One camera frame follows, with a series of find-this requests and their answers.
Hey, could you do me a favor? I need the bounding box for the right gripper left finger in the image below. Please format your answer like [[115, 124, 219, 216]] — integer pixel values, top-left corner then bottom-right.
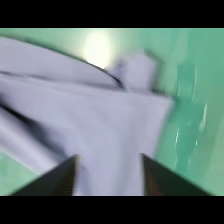
[[11, 154, 80, 197]]

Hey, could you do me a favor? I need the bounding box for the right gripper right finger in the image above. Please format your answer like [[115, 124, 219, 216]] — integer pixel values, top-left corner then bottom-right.
[[141, 153, 212, 197]]

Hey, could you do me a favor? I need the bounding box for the pale lilac shirt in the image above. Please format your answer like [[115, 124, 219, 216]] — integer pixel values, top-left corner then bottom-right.
[[0, 35, 176, 197]]

